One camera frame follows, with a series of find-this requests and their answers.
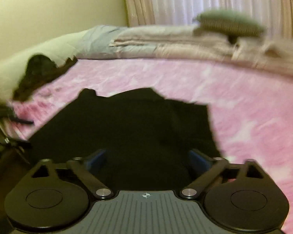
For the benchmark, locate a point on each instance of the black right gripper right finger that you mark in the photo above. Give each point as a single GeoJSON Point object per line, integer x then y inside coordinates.
{"type": "Point", "coordinates": [216, 171]}

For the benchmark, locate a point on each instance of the grey green pillow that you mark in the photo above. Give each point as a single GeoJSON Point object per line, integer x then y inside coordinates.
{"type": "Point", "coordinates": [229, 22]}

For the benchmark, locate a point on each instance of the folded beige duvet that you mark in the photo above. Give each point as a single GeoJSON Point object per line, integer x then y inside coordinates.
{"type": "Point", "coordinates": [105, 42]}

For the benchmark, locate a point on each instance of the pink floral bedspread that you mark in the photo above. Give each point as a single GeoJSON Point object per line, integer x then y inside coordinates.
{"type": "Point", "coordinates": [251, 111]}

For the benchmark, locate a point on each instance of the dark garment near bed edge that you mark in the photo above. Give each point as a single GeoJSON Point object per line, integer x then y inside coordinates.
{"type": "Point", "coordinates": [40, 71]}

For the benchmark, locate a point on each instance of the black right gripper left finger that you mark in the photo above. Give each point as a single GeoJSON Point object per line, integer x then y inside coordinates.
{"type": "Point", "coordinates": [70, 179]}

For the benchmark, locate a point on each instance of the black zip jacket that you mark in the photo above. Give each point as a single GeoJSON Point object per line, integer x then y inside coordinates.
{"type": "Point", "coordinates": [146, 138]}

